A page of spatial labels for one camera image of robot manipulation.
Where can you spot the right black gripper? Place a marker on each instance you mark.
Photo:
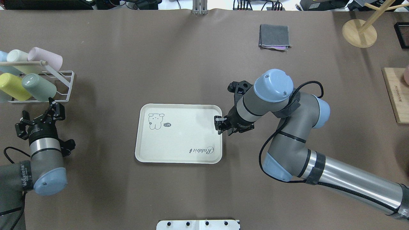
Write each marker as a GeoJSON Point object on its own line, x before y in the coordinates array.
{"type": "Point", "coordinates": [234, 120]}

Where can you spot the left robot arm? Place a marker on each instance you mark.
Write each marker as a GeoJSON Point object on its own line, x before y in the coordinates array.
{"type": "Point", "coordinates": [43, 173]}

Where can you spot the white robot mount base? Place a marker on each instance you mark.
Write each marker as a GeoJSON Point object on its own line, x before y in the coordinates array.
{"type": "Point", "coordinates": [212, 224]}

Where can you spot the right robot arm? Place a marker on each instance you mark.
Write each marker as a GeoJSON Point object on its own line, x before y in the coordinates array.
{"type": "Point", "coordinates": [288, 159]}

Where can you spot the wooden stand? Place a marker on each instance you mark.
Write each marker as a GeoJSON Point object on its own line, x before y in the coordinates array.
{"type": "Point", "coordinates": [361, 33]}

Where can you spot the aluminium frame post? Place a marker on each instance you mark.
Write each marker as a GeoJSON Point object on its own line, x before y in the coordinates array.
{"type": "Point", "coordinates": [199, 7]}

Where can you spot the white wire cup rack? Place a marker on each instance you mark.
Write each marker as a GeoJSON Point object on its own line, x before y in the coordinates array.
{"type": "Point", "coordinates": [49, 81]}

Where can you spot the cream rabbit tray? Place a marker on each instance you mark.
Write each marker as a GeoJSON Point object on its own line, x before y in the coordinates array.
{"type": "Point", "coordinates": [178, 133]}

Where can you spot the yellow cup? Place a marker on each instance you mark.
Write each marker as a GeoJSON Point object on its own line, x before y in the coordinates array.
{"type": "Point", "coordinates": [12, 85]}

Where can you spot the dark brown tray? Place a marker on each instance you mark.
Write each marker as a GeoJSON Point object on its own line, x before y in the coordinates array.
{"type": "Point", "coordinates": [402, 32]}

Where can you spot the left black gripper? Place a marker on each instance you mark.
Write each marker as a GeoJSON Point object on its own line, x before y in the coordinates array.
{"type": "Point", "coordinates": [41, 130]}

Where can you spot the white cup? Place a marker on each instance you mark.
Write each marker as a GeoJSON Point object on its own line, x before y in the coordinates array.
{"type": "Point", "coordinates": [21, 56]}

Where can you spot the green cup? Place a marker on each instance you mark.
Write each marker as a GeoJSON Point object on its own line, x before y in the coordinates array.
{"type": "Point", "coordinates": [38, 87]}

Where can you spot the wooden cutting board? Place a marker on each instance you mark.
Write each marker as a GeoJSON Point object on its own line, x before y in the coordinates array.
{"type": "Point", "coordinates": [398, 91]}

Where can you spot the pink bowl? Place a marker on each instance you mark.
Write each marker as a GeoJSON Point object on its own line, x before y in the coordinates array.
{"type": "Point", "coordinates": [406, 75]}

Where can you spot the grey folded cloth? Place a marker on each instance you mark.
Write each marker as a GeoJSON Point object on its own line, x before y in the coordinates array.
{"type": "Point", "coordinates": [274, 37]}

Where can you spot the pink cup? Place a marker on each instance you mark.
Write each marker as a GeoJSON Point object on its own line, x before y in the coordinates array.
{"type": "Point", "coordinates": [38, 54]}

